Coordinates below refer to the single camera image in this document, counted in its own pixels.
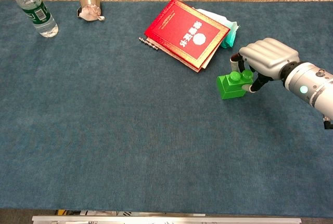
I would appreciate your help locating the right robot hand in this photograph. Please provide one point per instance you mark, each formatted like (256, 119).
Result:
(270, 55)

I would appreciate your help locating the small green toy brick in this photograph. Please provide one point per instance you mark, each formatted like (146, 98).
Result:
(235, 76)

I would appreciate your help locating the large green toy brick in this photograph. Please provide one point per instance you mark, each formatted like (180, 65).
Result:
(225, 90)

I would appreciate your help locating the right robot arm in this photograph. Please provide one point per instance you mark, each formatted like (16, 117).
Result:
(309, 86)

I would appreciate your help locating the white and teal cloth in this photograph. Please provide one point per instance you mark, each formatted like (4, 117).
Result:
(230, 35)

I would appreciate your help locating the red gold-bordered book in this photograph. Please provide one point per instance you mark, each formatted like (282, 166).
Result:
(184, 31)

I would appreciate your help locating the blue felt table cloth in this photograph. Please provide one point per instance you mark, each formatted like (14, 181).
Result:
(130, 130)

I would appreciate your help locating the crumpled white tissue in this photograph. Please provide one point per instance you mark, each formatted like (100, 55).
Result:
(89, 12)

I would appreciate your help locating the clear plastic water bottle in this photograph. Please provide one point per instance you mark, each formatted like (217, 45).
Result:
(36, 13)

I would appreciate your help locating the aluminium profile rail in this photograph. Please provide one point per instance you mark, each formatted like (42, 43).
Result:
(166, 220)

